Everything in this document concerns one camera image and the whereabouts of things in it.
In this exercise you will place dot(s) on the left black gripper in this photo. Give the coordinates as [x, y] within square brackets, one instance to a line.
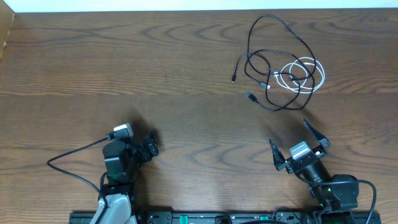
[141, 149]

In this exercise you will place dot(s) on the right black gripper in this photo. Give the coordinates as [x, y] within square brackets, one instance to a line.
[279, 161]

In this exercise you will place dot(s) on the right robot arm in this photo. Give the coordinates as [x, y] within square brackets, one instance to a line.
[336, 194]

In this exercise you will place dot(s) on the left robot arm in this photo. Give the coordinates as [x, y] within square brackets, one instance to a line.
[123, 159]

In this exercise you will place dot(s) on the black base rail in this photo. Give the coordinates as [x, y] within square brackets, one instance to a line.
[283, 216]

